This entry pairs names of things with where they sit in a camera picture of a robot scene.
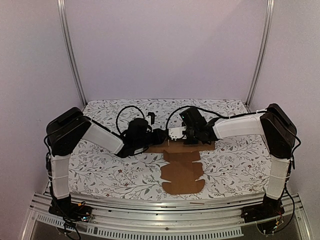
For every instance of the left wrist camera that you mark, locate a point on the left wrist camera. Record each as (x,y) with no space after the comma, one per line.
(150,118)

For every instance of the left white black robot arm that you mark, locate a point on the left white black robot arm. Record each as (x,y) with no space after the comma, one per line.
(64,133)

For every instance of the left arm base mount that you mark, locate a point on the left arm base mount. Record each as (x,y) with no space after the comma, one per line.
(75,212)

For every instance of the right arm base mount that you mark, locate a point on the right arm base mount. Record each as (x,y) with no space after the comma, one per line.
(269,208)

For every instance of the brown cardboard box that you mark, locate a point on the brown cardboard box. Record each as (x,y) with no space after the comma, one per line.
(182,171)

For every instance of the right aluminium corner post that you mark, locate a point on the right aluminium corner post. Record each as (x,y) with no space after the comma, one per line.
(261,53)

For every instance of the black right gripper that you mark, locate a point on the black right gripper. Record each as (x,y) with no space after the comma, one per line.
(189,138)

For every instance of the left aluminium corner post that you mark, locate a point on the left aluminium corner post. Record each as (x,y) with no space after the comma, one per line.
(61,6)

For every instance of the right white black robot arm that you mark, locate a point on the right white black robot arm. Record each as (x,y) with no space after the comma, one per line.
(255,151)

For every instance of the aluminium front rail frame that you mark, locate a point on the aluminium front rail frame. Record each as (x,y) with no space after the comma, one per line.
(205,219)

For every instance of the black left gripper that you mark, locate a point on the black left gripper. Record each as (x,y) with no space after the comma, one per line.
(158,139)

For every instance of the aluminium corner post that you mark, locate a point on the aluminium corner post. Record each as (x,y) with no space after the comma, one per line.
(261,53)
(61,6)

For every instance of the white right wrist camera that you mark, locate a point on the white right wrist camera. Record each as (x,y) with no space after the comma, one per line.
(177,133)

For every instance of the floral patterned table mat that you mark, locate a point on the floral patterned table mat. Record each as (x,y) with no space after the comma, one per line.
(84,159)

